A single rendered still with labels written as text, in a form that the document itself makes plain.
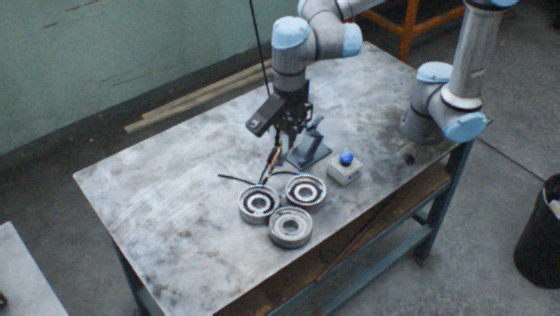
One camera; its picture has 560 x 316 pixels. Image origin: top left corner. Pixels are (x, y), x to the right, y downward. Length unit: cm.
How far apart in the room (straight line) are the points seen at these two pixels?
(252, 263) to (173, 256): 19
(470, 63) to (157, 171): 88
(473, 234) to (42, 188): 213
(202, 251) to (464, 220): 154
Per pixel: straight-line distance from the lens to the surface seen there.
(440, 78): 140
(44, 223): 248
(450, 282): 221
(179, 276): 116
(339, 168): 132
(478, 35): 120
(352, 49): 106
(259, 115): 111
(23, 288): 141
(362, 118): 156
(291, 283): 143
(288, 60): 103
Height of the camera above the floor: 177
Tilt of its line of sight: 43 degrees down
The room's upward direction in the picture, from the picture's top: 2 degrees clockwise
